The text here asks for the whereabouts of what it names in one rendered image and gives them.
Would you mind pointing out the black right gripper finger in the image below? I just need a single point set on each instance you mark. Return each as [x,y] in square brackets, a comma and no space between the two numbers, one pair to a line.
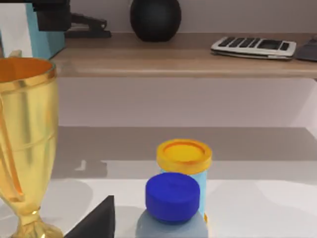
[99,220]

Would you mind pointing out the light blue rack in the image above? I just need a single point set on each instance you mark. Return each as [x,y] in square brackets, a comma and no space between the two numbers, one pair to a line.
[43,37]

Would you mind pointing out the black stapler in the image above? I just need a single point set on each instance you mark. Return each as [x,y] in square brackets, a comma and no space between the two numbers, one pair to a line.
[88,28]

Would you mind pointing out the grey bottle with blue cap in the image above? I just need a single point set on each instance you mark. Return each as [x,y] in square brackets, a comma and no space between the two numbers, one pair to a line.
[171,208]

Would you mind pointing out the light blue can, yellow lid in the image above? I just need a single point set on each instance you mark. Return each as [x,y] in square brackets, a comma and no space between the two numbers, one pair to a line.
[184,158]

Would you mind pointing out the gold trophy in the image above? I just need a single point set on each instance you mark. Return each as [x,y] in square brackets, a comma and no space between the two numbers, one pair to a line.
[26,138]

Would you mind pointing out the wooden shelf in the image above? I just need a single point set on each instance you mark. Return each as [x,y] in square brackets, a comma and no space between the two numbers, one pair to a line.
[178,62]

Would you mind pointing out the white and black calculator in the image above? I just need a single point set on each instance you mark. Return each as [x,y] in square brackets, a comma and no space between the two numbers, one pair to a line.
[253,47]

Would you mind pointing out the dark grey flat object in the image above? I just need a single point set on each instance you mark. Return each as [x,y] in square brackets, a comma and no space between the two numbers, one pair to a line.
[306,50]

